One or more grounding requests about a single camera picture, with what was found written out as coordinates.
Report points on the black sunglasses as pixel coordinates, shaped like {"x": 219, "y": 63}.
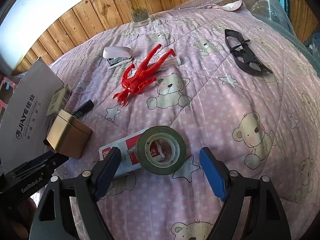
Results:
{"x": 250, "y": 66}

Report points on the grey cardboard box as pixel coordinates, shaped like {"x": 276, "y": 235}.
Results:
{"x": 25, "y": 100}

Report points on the pink cloth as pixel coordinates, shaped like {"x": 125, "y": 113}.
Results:
{"x": 232, "y": 5}

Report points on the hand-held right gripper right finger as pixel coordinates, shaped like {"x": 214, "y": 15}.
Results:
{"x": 212, "y": 172}

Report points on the white stapler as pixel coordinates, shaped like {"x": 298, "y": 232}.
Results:
{"x": 116, "y": 52}

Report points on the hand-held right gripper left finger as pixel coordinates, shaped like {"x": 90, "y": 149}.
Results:
{"x": 107, "y": 171}

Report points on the pink bear printed blanket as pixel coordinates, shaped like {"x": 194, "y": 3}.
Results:
{"x": 212, "y": 92}

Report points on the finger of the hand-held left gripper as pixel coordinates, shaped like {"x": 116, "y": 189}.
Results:
{"x": 30, "y": 165}
{"x": 56, "y": 162}

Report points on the red white staples box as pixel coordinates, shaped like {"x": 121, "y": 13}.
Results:
{"x": 130, "y": 142}

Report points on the clear plastic case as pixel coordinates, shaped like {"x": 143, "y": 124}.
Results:
{"x": 173, "y": 61}

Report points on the black marker pen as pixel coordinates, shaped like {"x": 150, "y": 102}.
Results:
{"x": 83, "y": 107}

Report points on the small beige carton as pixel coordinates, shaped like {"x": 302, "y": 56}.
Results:
{"x": 58, "y": 100}

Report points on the gold metal tin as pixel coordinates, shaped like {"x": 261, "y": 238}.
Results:
{"x": 67, "y": 135}

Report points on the glass bottle with tea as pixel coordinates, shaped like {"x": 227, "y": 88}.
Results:
{"x": 138, "y": 13}

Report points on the dark green tape roll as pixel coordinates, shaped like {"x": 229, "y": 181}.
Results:
{"x": 146, "y": 165}

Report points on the red plastic toy figure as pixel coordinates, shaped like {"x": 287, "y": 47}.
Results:
{"x": 140, "y": 77}

